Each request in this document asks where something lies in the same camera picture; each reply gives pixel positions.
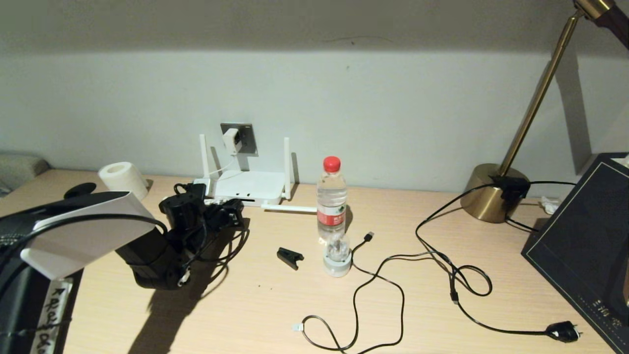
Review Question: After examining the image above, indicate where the white power adapter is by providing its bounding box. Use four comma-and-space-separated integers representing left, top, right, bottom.
222, 128, 242, 156

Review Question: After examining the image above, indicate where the white router with antennas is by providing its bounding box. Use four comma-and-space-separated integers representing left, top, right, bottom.
199, 134, 318, 213

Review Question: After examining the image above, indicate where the small black clip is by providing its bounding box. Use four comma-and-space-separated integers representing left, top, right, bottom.
277, 247, 304, 270

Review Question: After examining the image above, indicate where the white toilet paper roll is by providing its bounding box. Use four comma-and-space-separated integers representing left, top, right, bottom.
98, 162, 148, 201

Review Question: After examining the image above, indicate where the red-capped clear water bottle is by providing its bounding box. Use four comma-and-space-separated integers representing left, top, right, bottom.
317, 156, 348, 242

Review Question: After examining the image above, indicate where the small black oval object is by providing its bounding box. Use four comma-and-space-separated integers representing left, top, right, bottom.
64, 183, 97, 199

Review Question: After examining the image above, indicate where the glass bulb on white base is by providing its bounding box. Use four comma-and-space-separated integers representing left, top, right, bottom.
323, 233, 352, 278

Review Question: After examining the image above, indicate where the grey padded object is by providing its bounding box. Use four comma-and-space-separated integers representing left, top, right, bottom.
0, 153, 51, 193

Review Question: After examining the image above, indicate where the gold desk lamp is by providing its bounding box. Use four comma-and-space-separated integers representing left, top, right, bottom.
460, 0, 629, 224

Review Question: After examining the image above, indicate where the dark box with gold trim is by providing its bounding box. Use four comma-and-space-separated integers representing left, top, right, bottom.
521, 153, 629, 354

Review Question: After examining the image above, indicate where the thin white adapter cable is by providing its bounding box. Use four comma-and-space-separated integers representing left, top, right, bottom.
202, 155, 236, 203

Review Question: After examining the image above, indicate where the grey wall socket plate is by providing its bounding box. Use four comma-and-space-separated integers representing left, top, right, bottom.
220, 123, 258, 158

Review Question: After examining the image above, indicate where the black USB charging cable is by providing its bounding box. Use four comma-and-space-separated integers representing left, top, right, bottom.
352, 232, 406, 354

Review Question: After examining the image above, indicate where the black white-tipped thin cable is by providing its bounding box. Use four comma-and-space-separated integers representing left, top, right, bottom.
292, 252, 462, 353

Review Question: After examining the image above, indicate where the black plug adapter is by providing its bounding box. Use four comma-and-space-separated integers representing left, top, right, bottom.
492, 176, 531, 202

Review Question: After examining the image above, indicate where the black lamp power cord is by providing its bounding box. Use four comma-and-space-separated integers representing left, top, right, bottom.
416, 182, 584, 343

